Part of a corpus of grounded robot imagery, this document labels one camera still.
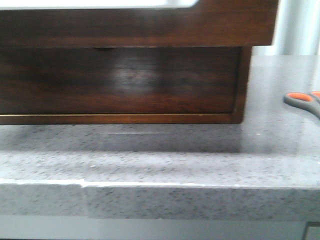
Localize dark wooden drawer cabinet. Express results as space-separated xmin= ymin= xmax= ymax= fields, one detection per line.
xmin=0 ymin=0 xmax=279 ymax=125

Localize dark wooden drawer front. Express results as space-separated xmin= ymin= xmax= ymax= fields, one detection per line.
xmin=0 ymin=47 xmax=240 ymax=114

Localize grey orange handled scissors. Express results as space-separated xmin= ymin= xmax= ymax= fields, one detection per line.
xmin=283 ymin=91 xmax=320 ymax=119

